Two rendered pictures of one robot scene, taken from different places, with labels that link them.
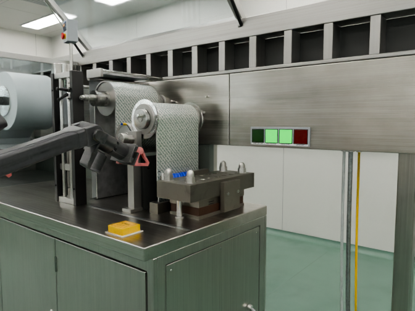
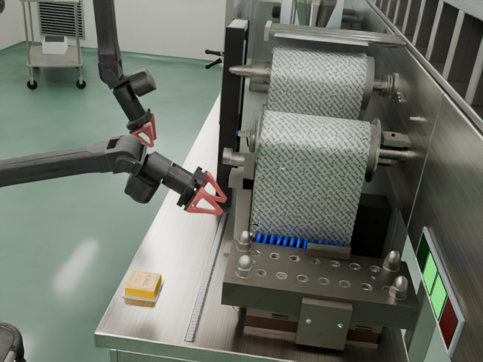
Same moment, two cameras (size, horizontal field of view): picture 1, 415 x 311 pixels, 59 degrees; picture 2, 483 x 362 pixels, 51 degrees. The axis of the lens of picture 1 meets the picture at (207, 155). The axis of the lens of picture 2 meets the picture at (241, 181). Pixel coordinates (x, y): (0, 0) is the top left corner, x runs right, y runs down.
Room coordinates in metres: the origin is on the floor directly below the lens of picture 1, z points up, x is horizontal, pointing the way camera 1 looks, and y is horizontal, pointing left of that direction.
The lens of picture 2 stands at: (0.75, -0.64, 1.68)
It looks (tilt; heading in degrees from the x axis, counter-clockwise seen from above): 27 degrees down; 55
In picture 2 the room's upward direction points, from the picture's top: 5 degrees clockwise
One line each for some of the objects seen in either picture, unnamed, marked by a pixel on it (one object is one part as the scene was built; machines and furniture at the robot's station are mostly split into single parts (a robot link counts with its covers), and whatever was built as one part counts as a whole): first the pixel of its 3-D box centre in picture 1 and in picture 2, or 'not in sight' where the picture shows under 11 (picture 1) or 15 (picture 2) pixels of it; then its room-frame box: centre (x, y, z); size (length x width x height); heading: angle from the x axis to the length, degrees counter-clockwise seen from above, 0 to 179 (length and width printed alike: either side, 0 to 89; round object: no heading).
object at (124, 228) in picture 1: (124, 228); (143, 284); (1.11, 0.26, 0.91); 0.07 x 0.07 x 0.02; 51
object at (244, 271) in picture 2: (190, 176); (244, 265); (1.25, 0.06, 1.05); 0.04 x 0.04 x 0.04
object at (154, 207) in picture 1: (180, 202); not in sight; (1.45, 0.11, 0.92); 0.28 x 0.04 x 0.04; 141
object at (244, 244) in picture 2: (168, 174); (244, 239); (1.30, 0.14, 1.05); 0.04 x 0.04 x 0.04
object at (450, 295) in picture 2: (278, 136); (435, 284); (1.40, -0.27, 1.18); 0.25 x 0.01 x 0.07; 51
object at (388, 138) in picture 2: not in sight; (395, 138); (1.62, 0.05, 1.28); 0.06 x 0.05 x 0.02; 141
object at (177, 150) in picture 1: (178, 153); (305, 208); (1.45, 0.11, 1.11); 0.23 x 0.01 x 0.18; 141
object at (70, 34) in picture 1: (68, 31); not in sight; (1.76, 0.65, 1.66); 0.07 x 0.07 x 0.10; 36
